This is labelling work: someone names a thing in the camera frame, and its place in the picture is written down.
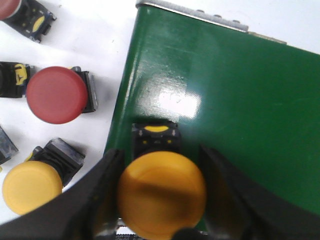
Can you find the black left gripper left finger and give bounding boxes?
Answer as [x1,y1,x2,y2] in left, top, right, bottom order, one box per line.
[0,149,125,240]

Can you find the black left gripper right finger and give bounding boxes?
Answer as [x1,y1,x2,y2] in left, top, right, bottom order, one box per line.
[199,145,320,240]

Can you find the yellow push button on table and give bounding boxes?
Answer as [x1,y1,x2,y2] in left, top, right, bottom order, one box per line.
[2,138,86,216]

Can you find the green conveyor belt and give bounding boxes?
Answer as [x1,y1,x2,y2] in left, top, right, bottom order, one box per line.
[105,5,320,216]

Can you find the red push button on table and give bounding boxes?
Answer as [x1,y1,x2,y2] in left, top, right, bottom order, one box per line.
[26,66,98,124]

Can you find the red push button top corner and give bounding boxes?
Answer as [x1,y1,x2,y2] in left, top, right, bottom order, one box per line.
[0,0,57,43]

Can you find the black switch block left edge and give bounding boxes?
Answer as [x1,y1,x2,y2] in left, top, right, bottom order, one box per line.
[0,61,31,99]

